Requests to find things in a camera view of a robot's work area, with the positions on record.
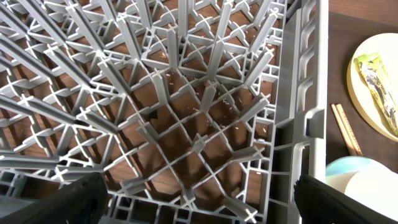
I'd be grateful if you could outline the yellow round plate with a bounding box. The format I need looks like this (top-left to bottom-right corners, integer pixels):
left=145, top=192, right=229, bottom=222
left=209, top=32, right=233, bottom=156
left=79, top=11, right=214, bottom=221
left=346, top=33, right=397, bottom=141

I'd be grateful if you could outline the green snack wrapper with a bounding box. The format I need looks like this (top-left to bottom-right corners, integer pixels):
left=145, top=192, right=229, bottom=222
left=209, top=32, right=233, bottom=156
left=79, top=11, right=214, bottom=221
left=354, top=52, right=397, bottom=135

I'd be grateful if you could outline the grey plastic dish rack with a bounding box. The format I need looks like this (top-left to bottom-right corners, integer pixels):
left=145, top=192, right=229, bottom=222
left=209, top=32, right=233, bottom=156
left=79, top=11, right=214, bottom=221
left=1, top=0, right=329, bottom=223

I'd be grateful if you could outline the light blue bowl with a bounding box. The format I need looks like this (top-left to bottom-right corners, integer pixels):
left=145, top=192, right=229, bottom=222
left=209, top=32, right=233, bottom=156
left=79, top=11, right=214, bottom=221
left=325, top=156, right=385, bottom=193

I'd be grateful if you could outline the white paper cup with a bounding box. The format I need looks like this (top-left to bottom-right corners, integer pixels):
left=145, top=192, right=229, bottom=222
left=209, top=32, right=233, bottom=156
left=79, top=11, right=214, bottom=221
left=344, top=166, right=397, bottom=221

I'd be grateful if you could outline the wooden chopstick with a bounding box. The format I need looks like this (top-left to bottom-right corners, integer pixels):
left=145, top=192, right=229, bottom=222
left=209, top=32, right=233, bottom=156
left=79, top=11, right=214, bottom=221
left=335, top=104, right=363, bottom=156
left=331, top=105, right=357, bottom=156

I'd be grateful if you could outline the brown serving tray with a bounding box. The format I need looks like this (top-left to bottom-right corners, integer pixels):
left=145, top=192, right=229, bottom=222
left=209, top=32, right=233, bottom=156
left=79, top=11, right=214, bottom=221
left=327, top=12, right=397, bottom=172

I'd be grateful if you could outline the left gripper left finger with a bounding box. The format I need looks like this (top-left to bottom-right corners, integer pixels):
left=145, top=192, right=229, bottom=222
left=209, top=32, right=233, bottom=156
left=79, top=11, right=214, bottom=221
left=1, top=172, right=108, bottom=224

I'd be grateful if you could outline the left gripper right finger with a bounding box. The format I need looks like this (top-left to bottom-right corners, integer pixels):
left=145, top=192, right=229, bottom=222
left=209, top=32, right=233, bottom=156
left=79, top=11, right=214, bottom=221
left=294, top=174, right=397, bottom=224

